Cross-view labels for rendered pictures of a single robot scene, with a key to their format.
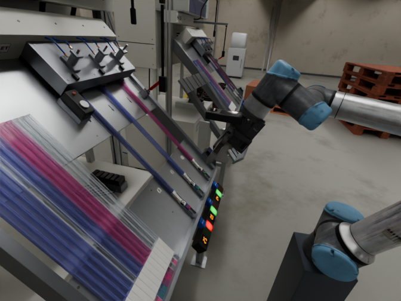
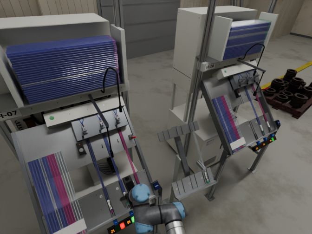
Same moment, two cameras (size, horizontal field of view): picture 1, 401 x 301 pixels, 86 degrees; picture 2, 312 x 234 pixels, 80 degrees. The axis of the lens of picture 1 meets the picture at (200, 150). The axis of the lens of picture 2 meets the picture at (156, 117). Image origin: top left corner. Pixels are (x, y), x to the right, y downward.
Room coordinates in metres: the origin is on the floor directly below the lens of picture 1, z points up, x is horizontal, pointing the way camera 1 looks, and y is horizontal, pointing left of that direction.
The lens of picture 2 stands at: (0.33, -0.56, 1.95)
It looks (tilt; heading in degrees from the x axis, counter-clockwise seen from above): 37 degrees down; 45
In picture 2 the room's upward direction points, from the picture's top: 2 degrees clockwise
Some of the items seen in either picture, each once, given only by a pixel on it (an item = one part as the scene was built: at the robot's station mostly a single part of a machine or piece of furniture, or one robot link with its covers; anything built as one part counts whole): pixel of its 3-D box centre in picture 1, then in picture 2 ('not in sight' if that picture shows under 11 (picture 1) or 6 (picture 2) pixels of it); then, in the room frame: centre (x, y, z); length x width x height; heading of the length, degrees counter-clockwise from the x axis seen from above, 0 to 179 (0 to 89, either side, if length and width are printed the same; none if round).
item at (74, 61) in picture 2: not in sight; (71, 67); (0.68, 0.49, 1.52); 0.51 x 0.13 x 0.27; 167
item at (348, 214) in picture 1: (338, 223); not in sight; (0.56, -0.50, 0.72); 0.13 x 0.12 x 0.14; 148
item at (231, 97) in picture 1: (191, 105); (219, 120); (2.04, 0.12, 0.65); 1.01 x 0.73 x 1.29; 77
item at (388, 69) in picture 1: (378, 98); not in sight; (3.91, -3.04, 0.49); 1.42 x 0.96 x 0.99; 171
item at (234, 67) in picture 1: (237, 55); not in sight; (8.09, -0.97, 0.69); 0.75 x 0.61 x 1.38; 173
